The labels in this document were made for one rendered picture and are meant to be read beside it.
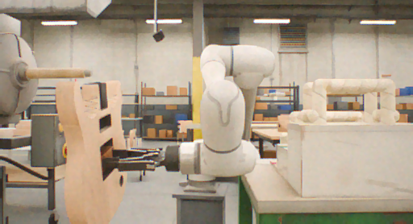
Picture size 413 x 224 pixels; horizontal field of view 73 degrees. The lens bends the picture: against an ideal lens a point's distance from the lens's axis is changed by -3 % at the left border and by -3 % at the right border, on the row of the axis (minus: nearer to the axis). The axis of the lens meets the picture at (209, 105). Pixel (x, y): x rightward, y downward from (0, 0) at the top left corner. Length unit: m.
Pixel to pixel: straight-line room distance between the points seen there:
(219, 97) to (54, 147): 0.75
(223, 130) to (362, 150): 0.33
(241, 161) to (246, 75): 0.54
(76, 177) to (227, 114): 0.38
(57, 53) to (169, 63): 4.83
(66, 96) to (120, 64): 11.94
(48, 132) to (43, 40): 13.02
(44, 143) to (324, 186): 0.98
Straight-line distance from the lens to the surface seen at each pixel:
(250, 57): 1.22
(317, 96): 0.73
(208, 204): 1.56
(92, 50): 13.15
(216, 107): 0.65
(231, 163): 0.77
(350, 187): 0.76
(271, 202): 0.70
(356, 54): 13.53
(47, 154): 1.24
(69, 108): 0.70
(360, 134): 0.75
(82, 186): 0.74
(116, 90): 0.96
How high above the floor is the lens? 1.13
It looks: 1 degrees up
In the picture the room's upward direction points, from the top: straight up
